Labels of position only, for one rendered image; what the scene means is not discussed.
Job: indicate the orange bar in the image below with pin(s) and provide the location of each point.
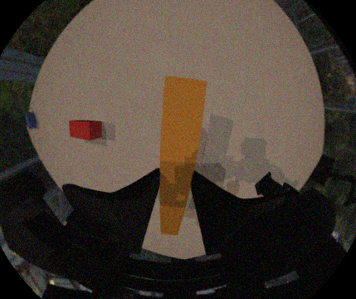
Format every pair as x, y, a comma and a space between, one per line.
182, 114

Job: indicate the red rectangular block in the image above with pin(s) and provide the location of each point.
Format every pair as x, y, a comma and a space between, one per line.
85, 129

